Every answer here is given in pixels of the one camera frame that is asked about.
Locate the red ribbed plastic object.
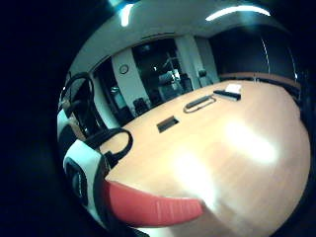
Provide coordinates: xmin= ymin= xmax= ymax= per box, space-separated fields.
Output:
xmin=104 ymin=180 xmax=205 ymax=229

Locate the long ceiling light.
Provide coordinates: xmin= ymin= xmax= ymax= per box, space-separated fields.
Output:
xmin=118 ymin=3 xmax=135 ymax=28
xmin=204 ymin=4 xmax=272 ymax=23

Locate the flat black device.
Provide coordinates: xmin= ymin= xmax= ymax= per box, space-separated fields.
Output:
xmin=212 ymin=89 xmax=242 ymax=102

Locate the white paper sheet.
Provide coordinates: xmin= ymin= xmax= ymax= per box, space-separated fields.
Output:
xmin=224 ymin=83 xmax=243 ymax=95

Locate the long wooden sideboard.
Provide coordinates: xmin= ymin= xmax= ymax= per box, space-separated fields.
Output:
xmin=218 ymin=71 xmax=301 ymax=91

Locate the square black table cable hatch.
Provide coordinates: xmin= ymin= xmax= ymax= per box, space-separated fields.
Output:
xmin=156 ymin=116 xmax=181 ymax=134

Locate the long grey table cable port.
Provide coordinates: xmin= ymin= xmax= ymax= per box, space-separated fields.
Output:
xmin=183 ymin=94 xmax=217 ymax=115

